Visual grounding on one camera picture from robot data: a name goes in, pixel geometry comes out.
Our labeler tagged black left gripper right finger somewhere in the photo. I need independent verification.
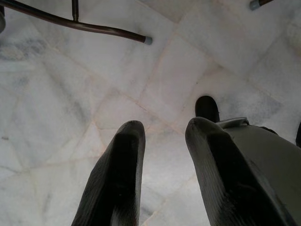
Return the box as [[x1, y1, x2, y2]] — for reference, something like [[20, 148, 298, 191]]
[[185, 117, 286, 226]]

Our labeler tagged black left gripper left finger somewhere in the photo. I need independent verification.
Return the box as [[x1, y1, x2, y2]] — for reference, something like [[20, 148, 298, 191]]
[[71, 120, 146, 226]]

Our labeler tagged robot black left foot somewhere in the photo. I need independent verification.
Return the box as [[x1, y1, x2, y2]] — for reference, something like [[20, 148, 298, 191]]
[[195, 95, 220, 123]]

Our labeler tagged brown chair leg grey cap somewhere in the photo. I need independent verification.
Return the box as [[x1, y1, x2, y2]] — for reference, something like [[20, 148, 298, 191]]
[[249, 0, 275, 11]]

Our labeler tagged dark grey round object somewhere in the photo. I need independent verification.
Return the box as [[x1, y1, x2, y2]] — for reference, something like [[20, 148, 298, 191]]
[[0, 5, 6, 34]]

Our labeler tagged dark brown metal chair frame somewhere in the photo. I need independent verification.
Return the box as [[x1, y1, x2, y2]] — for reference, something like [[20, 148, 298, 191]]
[[3, 0, 153, 45]]

